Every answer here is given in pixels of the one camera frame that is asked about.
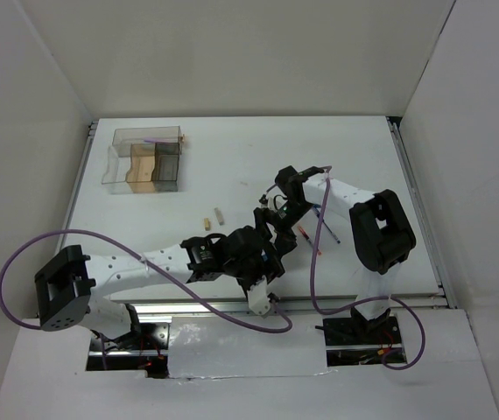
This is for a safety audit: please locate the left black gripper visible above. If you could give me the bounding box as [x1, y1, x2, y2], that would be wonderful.
[224, 240, 285, 300]

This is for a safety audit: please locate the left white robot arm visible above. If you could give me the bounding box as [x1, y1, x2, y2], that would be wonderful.
[34, 227, 285, 349]

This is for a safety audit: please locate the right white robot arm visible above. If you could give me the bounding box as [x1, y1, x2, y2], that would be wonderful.
[254, 166, 417, 343]

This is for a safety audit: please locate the red ballpoint pen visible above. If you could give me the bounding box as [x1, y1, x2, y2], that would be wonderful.
[297, 225, 322, 256]

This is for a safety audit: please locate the blue ballpoint pen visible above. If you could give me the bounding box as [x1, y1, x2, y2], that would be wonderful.
[312, 205, 341, 244]

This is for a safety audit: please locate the white foil cover sheet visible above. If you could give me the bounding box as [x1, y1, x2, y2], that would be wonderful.
[168, 314, 327, 379]

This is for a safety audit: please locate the clear compartment organizer box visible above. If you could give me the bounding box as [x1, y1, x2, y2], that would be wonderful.
[102, 126, 184, 194]

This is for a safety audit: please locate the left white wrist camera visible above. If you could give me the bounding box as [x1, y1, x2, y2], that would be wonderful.
[247, 280, 277, 318]

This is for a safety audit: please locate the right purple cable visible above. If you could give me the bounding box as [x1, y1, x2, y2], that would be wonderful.
[264, 164, 428, 372]

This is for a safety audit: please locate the purple cable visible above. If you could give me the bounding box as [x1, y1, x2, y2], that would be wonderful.
[264, 164, 428, 372]
[0, 229, 294, 371]

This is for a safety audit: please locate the aluminium front rail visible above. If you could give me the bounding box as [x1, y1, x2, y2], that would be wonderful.
[131, 296, 448, 319]

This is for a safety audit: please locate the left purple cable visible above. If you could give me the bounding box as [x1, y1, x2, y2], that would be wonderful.
[0, 229, 294, 371]

